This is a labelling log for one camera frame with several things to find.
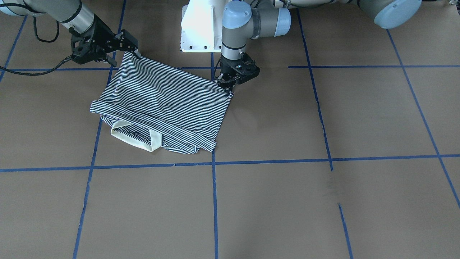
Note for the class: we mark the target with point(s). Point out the blue white striped polo shirt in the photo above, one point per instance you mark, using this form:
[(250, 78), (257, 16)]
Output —
[(150, 105)]

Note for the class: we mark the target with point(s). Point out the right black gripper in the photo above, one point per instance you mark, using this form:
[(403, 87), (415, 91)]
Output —
[(101, 33)]

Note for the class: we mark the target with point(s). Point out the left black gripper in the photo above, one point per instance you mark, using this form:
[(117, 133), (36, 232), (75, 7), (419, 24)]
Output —
[(227, 68)]

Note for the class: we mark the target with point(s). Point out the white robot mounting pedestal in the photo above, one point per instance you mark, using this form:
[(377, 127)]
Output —
[(201, 26)]

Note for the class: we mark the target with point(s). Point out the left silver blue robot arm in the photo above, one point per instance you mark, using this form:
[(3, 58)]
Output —
[(242, 21)]

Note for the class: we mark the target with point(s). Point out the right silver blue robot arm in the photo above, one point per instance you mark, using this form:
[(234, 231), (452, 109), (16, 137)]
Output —
[(69, 13)]

